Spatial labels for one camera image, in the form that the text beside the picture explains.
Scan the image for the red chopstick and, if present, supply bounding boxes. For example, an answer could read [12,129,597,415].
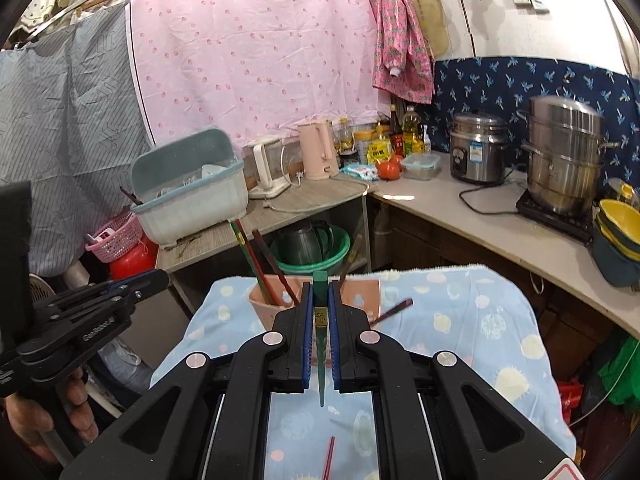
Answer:
[321,436,336,480]
[234,218,282,307]

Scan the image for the stacked green yellow bowls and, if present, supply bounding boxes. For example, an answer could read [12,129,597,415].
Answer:
[591,198,639,290]

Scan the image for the pink perforated utensil holder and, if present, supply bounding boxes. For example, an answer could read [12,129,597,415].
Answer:
[246,274,384,366]

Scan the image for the blue wet wipes pack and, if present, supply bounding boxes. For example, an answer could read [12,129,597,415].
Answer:
[340,162,378,182]

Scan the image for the dark maroon chopstick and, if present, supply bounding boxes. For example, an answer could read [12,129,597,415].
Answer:
[370,298,413,326]

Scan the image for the blue patterned tablecloth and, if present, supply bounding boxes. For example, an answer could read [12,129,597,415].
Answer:
[150,263,580,480]

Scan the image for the red plastic basin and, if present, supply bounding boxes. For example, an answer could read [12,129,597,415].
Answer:
[110,235,158,281]

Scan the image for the pink electric kettle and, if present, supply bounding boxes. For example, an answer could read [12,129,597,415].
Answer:
[297,120,338,181]

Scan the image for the clear food container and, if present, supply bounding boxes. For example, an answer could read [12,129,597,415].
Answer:
[400,153,440,181]

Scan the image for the navy floral cloth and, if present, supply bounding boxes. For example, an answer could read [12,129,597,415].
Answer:
[421,56,639,188]

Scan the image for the white small heater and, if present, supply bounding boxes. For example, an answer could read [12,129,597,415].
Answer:
[248,136,291,200]

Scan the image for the black induction cooktop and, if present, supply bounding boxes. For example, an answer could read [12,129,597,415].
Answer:
[515,190,593,245]

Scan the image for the maroon chopstick pair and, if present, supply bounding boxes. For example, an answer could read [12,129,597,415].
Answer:
[252,229,299,306]

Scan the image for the green plastic bag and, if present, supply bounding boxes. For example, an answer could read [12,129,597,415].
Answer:
[599,337,640,413]

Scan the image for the dark kettle under shelf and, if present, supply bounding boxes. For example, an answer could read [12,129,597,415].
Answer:
[277,219,334,266]

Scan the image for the teal dish drainer box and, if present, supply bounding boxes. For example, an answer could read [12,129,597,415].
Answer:
[130,129,248,247]

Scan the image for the person's left hand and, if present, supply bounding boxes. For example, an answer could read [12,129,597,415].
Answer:
[2,366,100,463]

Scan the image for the red tomato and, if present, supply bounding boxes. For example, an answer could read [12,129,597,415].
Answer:
[376,159,401,181]

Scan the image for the yellow seasoning bag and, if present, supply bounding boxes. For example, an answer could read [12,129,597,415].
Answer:
[367,139,394,165]

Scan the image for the round brown fan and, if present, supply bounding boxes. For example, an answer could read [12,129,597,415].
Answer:
[28,273,55,304]

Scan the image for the black power cable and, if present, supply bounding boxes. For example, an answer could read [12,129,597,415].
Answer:
[458,167,524,216]

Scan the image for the steel rice cooker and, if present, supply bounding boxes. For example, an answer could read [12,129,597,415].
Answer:
[449,113,509,185]

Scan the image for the cooking oil bottle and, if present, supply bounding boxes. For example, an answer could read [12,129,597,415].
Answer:
[401,105,425,157]

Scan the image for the green chopstick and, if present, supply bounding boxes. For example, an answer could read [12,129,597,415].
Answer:
[228,220,274,306]
[312,271,329,408]

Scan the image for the grey striped sheet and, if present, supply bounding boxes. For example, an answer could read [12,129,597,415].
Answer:
[1,4,149,276]

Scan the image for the stacked steel steamer pot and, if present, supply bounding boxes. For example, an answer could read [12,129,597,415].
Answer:
[521,96,620,217]

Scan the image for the pink dotted curtain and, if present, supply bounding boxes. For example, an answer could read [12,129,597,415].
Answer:
[127,0,390,150]

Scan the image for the green plastic basin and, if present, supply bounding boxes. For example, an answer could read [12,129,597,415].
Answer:
[270,220,352,275]

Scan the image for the pink plastic basket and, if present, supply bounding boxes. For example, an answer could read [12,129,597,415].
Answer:
[85,210,143,263]

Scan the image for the dark soy sauce bottle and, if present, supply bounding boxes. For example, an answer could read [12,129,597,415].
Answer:
[390,104,404,157]

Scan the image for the pink floral garment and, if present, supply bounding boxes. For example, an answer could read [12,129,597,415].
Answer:
[369,0,436,104]

